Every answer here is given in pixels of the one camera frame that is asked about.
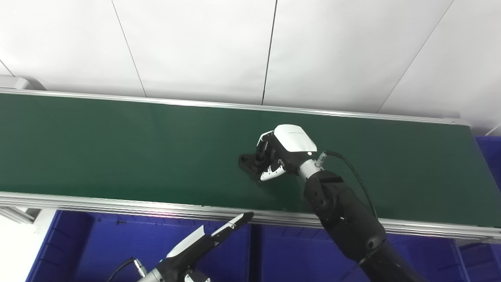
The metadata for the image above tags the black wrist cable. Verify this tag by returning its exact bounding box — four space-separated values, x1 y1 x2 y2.
315 150 378 220
105 257 148 282

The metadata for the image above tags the aluminium conveyor support leg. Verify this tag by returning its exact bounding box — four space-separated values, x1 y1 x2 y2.
0 206 40 225

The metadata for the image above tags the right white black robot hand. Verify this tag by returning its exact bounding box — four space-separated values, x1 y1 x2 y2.
256 124 319 182

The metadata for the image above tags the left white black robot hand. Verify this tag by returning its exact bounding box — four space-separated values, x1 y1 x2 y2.
156 211 255 282

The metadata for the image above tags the black flanged metal part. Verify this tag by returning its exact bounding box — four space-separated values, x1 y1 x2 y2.
238 152 275 183

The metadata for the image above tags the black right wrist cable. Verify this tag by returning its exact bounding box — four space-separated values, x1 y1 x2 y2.
315 150 378 220

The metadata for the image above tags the green conveyor belt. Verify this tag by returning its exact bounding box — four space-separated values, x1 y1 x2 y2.
0 88 501 244
0 93 501 228

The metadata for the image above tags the grey conveyor motor housing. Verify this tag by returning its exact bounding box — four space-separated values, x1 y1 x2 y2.
0 76 46 92

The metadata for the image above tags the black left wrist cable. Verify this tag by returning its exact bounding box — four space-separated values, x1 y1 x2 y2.
105 257 148 282

